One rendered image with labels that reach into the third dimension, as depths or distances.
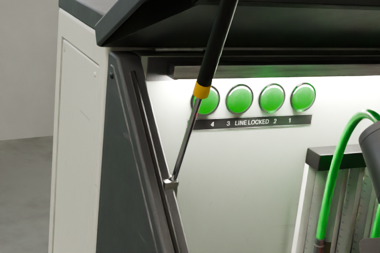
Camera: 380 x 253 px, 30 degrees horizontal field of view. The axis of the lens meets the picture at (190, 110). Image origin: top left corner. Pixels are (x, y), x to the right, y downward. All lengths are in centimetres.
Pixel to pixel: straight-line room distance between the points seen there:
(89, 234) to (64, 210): 15
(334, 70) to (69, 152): 48
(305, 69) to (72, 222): 49
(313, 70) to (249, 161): 18
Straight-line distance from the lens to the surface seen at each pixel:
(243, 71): 108
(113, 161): 104
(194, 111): 85
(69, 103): 126
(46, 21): 487
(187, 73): 103
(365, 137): 61
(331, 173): 115
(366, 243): 67
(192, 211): 116
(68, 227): 131
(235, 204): 119
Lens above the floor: 167
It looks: 16 degrees down
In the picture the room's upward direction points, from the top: 6 degrees clockwise
